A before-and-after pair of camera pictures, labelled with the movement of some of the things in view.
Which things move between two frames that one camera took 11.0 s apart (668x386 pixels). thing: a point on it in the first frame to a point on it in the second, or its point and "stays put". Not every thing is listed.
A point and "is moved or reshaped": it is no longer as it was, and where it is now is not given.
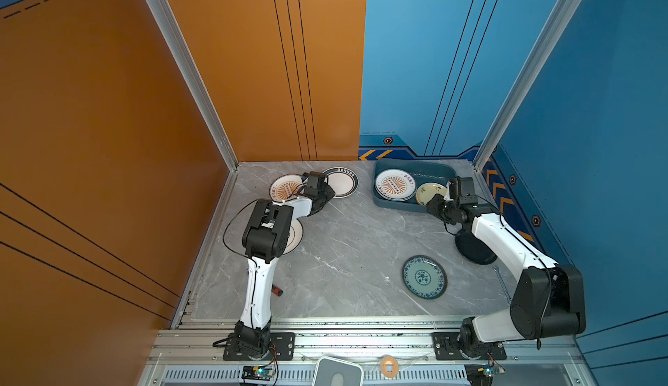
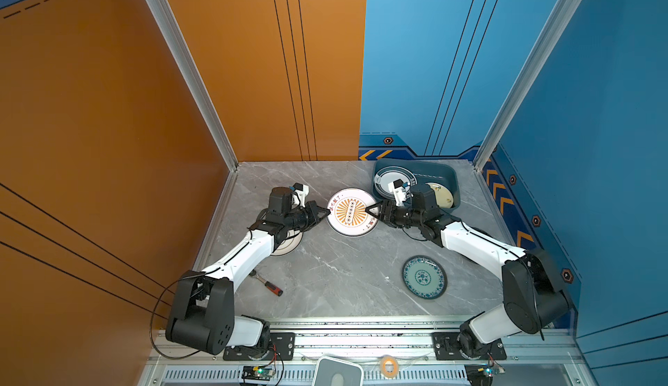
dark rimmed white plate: (344, 181) to (390, 174)
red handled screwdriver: (277, 290) stays put
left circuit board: (257, 373) stays put
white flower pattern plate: (295, 237) stays put
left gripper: (328, 190) to (313, 209)
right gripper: (432, 206) to (386, 207)
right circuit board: (490, 371) stays put
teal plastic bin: (423, 171) stays put
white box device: (333, 372) stays put
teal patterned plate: (424, 276) stays put
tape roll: (389, 366) stays put
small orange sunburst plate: (285, 187) is moved or reshaped
